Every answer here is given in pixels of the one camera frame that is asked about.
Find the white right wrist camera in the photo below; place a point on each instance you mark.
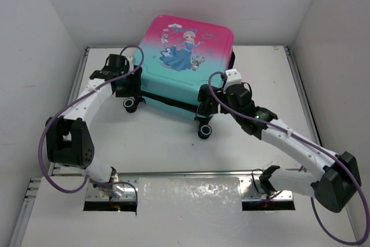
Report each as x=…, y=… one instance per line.
x=233, y=77

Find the pink and teal kids suitcase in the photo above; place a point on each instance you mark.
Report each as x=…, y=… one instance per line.
x=177, y=56

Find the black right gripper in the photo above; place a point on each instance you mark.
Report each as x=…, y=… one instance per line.
x=220, y=93

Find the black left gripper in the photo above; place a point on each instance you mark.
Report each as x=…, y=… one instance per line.
x=136, y=90

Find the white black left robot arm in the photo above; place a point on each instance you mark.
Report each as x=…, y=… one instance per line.
x=67, y=137

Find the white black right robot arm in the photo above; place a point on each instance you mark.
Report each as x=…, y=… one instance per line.
x=332, y=179

